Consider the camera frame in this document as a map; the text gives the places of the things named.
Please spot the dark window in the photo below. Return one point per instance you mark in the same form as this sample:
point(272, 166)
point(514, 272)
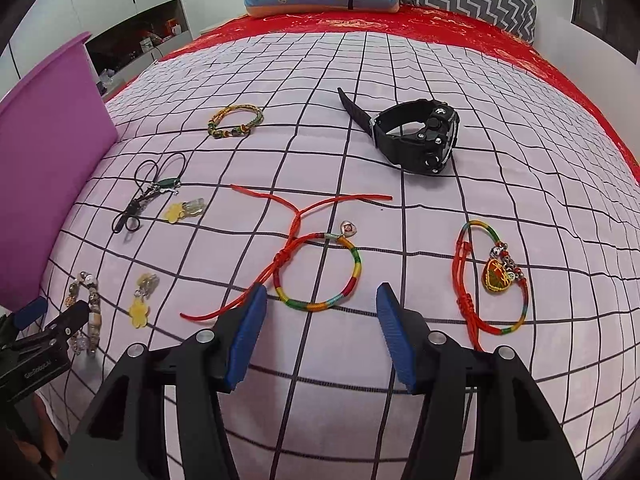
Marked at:
point(600, 5)

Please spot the pink checked bed sheet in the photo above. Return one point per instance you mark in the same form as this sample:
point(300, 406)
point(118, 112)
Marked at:
point(400, 110)

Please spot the yellow flower hair clip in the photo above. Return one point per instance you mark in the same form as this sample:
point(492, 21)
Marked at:
point(139, 312)
point(173, 212)

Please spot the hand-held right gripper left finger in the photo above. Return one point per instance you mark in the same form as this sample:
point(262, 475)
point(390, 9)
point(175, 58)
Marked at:
point(247, 335)

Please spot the person's left hand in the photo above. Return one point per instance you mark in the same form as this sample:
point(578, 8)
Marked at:
point(47, 432)

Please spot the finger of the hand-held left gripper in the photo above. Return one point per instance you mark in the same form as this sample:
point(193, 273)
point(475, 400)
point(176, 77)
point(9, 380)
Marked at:
point(70, 321)
point(31, 310)

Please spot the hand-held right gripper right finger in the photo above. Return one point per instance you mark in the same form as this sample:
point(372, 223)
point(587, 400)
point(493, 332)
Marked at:
point(395, 335)

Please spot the black wrist watch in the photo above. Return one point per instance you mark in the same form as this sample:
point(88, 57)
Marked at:
point(430, 160)

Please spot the purple plastic box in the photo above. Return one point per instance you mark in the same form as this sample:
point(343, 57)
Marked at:
point(50, 160)

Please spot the red patterned bedspread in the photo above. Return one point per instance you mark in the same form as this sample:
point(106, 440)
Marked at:
point(500, 40)

